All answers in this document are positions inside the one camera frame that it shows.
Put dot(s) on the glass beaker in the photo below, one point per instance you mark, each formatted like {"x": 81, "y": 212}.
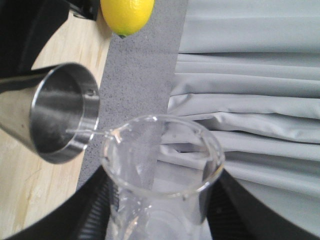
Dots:
{"x": 161, "y": 171}

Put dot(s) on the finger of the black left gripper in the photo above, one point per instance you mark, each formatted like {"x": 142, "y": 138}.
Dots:
{"x": 27, "y": 25}

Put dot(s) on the grey curtain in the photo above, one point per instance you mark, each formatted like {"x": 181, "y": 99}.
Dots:
{"x": 249, "y": 71}

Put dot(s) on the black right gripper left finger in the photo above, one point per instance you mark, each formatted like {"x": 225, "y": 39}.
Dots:
{"x": 84, "y": 216}

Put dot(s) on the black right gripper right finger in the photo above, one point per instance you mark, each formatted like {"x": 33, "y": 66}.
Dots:
{"x": 235, "y": 214}

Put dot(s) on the steel double jigger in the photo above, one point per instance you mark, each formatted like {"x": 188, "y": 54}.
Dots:
{"x": 53, "y": 111}

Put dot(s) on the yellow lemon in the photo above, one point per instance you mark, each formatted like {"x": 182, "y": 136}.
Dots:
{"x": 126, "y": 17}

